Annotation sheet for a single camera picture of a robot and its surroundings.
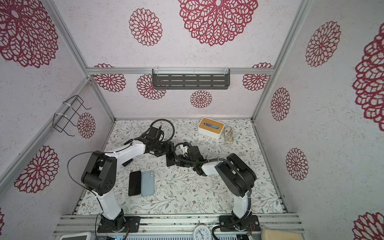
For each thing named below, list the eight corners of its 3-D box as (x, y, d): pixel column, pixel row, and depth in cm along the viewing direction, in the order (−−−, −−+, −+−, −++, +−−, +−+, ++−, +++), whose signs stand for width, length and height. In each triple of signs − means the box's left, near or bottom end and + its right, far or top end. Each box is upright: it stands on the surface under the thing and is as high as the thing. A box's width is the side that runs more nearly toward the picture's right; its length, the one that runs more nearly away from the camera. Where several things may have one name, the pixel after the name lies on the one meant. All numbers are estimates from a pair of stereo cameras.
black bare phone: (128, 196, 85) (127, 195, 83) (130, 173, 93) (129, 172, 92) (140, 194, 86) (139, 192, 84) (141, 172, 94) (140, 170, 92)
